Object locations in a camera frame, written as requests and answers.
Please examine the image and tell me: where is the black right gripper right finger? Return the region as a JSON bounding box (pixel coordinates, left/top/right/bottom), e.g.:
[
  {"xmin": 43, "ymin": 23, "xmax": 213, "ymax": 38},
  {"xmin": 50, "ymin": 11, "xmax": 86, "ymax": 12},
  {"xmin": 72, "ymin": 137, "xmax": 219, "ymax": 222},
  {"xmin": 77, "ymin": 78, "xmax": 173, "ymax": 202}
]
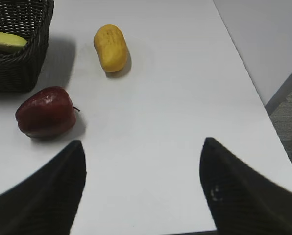
[{"xmin": 199, "ymin": 137, "xmax": 292, "ymax": 235}]

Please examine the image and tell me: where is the red apple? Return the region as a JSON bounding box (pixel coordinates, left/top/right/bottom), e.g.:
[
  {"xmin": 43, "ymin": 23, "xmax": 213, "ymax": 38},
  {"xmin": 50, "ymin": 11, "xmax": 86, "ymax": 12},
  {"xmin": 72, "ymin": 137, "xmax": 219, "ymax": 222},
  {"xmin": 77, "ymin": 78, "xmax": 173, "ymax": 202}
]
[{"xmin": 15, "ymin": 86, "xmax": 80, "ymax": 139}]

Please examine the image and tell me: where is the dark brown wicker basket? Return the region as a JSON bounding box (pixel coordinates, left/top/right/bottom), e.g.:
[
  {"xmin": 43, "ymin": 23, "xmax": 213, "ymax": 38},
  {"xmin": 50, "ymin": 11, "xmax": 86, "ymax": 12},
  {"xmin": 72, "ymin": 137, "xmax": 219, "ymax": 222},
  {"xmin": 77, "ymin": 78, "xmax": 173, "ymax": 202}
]
[{"xmin": 0, "ymin": 0, "xmax": 54, "ymax": 93}]

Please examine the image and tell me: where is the yellow banana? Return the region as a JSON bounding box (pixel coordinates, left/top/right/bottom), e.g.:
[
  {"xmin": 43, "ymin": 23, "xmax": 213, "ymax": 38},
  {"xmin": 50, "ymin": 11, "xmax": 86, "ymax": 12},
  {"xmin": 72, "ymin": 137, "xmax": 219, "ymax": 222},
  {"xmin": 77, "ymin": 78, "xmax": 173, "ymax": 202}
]
[{"xmin": 0, "ymin": 32, "xmax": 27, "ymax": 53}]

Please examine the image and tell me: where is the orange yellow mango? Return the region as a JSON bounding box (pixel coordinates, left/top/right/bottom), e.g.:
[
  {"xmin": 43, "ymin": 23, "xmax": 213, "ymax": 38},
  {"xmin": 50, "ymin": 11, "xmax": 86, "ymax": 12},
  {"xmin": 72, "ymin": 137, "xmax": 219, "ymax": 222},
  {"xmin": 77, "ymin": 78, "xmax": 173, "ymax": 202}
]
[{"xmin": 94, "ymin": 24, "xmax": 128, "ymax": 72}]

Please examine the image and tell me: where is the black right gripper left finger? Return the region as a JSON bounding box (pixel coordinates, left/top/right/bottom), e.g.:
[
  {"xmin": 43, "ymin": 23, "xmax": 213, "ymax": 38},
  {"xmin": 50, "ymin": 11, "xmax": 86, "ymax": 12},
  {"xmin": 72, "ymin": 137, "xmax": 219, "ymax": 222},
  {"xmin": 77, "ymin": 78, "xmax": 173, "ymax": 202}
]
[{"xmin": 0, "ymin": 140, "xmax": 87, "ymax": 235}]

